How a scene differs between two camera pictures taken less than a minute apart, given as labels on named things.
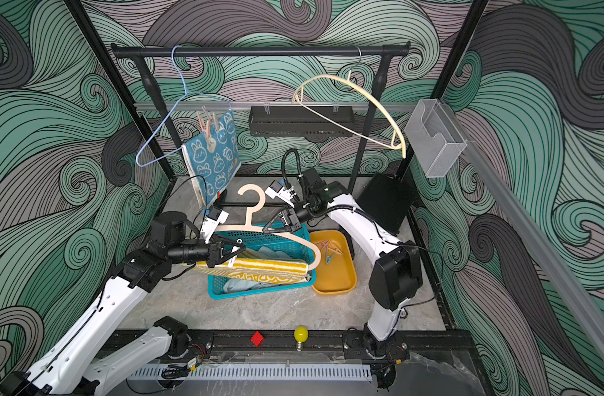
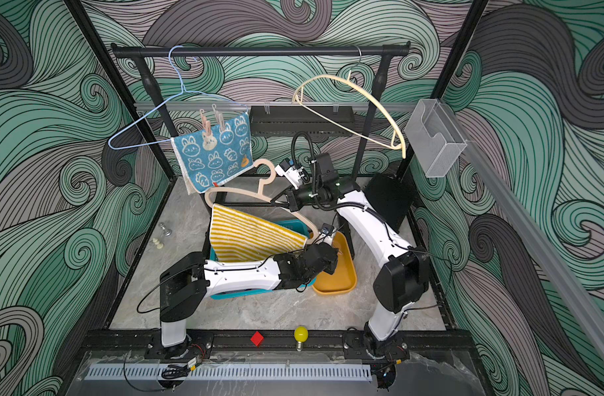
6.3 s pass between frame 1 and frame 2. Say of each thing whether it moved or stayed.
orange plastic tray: stayed
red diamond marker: stayed
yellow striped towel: moved
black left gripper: moved
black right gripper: moved
